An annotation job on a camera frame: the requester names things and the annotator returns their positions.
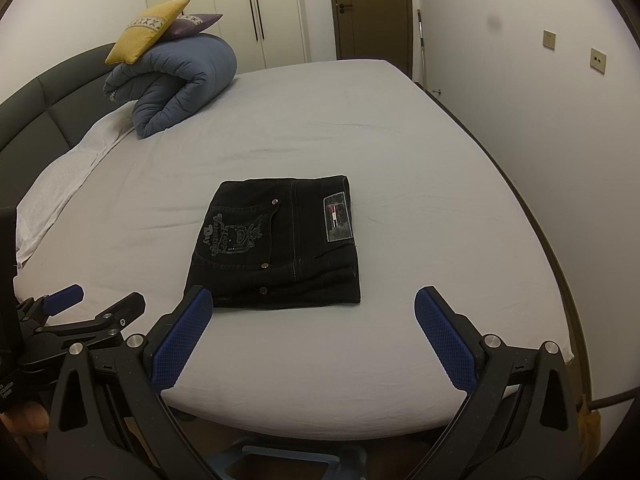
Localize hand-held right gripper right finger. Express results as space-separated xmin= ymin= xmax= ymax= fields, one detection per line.
xmin=415 ymin=286 xmax=596 ymax=480

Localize purple pillow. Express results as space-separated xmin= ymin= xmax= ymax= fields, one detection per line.
xmin=162 ymin=12 xmax=223 ymax=41

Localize bed with white sheet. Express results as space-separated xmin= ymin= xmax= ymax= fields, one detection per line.
xmin=12 ymin=59 xmax=593 ymax=443

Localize yellow pillow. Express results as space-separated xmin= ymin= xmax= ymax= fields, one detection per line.
xmin=104 ymin=0 xmax=193 ymax=66

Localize white wardrobe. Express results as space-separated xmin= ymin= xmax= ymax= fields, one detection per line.
xmin=140 ymin=0 xmax=337 ymax=71

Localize rolled blue duvet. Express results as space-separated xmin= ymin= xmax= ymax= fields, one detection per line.
xmin=102 ymin=32 xmax=238 ymax=140

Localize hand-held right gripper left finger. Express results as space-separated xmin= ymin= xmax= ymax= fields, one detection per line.
xmin=45 ymin=285 xmax=221 ymax=480

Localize black denim pants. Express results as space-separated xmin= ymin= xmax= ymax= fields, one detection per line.
xmin=184 ymin=175 xmax=362 ymax=311

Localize black cable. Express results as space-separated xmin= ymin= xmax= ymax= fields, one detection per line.
xmin=587 ymin=391 xmax=633 ymax=411

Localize brown room door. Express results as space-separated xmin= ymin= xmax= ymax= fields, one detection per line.
xmin=326 ymin=0 xmax=416 ymax=78

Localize thin leaning stick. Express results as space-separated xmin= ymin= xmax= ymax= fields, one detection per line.
xmin=416 ymin=8 xmax=432 ymax=88

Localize grey padded headboard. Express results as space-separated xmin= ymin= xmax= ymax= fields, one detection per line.
xmin=0 ymin=42 xmax=118 ymax=171

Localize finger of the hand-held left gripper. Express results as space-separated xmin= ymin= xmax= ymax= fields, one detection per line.
xmin=22 ymin=291 xmax=147 ymax=357
xmin=17 ymin=284 xmax=85 ymax=331

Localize white towel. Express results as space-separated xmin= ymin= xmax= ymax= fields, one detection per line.
xmin=15 ymin=107 xmax=136 ymax=268

